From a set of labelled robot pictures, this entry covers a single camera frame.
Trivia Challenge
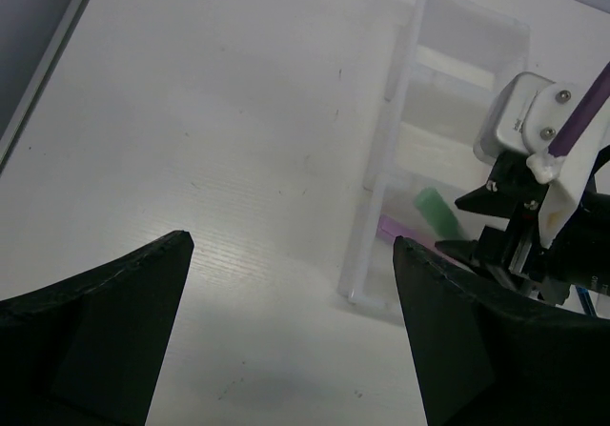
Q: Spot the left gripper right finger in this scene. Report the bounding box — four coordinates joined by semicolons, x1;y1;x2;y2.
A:
393;237;609;425

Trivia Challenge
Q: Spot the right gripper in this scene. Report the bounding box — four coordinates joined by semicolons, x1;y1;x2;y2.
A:
435;152;570;302

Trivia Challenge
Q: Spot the clear three-compartment organizer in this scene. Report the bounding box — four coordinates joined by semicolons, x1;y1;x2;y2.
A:
337;0;530;323

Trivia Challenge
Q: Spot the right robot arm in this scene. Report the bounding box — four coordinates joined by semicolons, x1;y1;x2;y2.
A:
435;152;609;305

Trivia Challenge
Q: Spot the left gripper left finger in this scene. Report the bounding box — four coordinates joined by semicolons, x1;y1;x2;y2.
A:
1;231;193;425

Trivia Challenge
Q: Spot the teal pen refill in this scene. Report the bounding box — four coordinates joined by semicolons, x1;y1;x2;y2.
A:
576;286;597;317

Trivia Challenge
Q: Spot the green highlighter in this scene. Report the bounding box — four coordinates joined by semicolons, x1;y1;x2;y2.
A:
414;187;466;240

